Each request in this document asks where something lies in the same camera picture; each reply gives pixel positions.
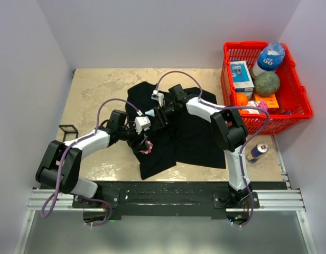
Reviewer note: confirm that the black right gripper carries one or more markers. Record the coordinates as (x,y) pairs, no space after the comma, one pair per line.
(161,115)

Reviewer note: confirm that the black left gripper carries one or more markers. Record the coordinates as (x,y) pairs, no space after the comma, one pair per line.
(140,145)

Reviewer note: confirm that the pink flower brooch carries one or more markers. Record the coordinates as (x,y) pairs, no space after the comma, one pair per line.
(148,148)

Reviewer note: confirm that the black garment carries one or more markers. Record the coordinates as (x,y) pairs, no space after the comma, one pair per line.
(187,139)

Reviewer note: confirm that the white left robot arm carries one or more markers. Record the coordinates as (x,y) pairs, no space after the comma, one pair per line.
(61,163)

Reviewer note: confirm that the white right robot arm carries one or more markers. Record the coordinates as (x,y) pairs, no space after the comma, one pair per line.
(229,131)

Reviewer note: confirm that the orange fruit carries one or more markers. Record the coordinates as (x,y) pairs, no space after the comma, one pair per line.
(242,99)

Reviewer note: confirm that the blue white box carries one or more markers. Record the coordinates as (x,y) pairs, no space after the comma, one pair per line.
(241,78)

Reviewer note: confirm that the pink small package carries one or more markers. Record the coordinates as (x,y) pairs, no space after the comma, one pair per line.
(261,107)

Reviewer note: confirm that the green round melon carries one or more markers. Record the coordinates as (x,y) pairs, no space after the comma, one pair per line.
(267,83)

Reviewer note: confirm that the orange box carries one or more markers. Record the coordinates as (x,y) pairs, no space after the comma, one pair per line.
(270,101)

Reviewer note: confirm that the blue silver drink can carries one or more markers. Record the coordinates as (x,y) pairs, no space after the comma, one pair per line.
(257,152)

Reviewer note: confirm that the blue plastic bag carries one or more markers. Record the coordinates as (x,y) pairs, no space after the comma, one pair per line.
(269,59)

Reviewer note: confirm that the red plastic basket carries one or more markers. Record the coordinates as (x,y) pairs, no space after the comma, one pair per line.
(293,102)

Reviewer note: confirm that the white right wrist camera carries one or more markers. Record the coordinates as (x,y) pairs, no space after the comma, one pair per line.
(159,97)

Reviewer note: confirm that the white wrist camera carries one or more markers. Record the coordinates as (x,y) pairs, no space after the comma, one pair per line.
(159,97)
(142,123)

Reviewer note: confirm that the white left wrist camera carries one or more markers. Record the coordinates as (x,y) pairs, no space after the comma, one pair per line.
(142,123)

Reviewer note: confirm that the black wire cube frame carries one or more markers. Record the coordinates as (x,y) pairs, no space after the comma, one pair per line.
(68,129)

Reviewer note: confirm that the aluminium rail frame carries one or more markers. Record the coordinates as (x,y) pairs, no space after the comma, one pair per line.
(279,225)

